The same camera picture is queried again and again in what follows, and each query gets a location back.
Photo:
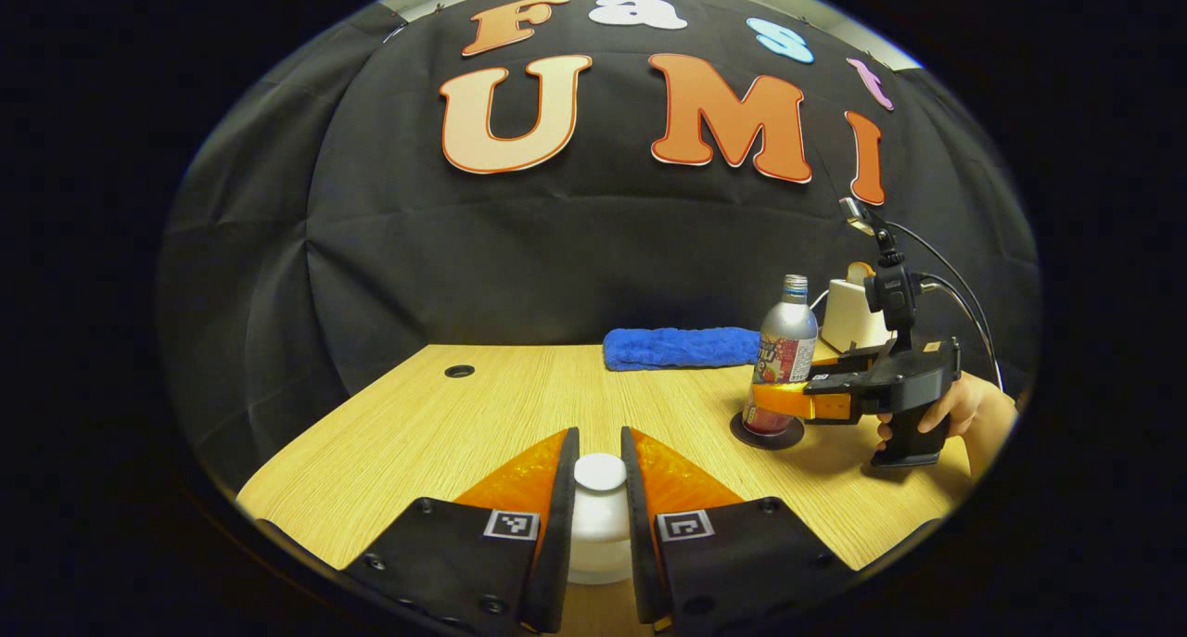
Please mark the white teacup lid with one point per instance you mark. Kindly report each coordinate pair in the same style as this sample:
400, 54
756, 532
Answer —
600, 472

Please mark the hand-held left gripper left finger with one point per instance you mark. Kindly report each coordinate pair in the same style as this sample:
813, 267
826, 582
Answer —
561, 544

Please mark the silver water bottle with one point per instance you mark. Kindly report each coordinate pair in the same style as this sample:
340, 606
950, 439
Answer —
788, 331

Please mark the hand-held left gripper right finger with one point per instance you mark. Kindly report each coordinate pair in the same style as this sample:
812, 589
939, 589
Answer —
640, 544

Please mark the dark round coaster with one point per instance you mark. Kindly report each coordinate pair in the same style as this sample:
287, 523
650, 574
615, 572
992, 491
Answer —
784, 440

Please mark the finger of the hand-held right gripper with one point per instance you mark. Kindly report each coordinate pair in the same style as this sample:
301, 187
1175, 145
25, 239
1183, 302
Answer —
848, 363
835, 389

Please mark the blue towel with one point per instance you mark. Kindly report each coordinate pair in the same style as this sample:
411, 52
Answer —
677, 348

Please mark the white toaster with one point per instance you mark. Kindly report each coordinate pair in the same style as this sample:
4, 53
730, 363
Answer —
844, 317

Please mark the toast slice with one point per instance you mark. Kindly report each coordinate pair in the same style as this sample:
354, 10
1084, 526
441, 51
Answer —
860, 273

